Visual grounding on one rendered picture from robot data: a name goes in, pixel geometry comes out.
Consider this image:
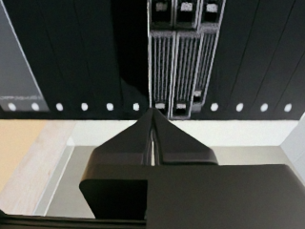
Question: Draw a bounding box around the black open-frame rack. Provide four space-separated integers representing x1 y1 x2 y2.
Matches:
0 0 305 120

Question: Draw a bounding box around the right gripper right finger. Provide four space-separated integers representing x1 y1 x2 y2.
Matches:
153 108 219 165

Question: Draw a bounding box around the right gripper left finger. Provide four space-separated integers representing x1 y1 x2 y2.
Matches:
86 108 153 167

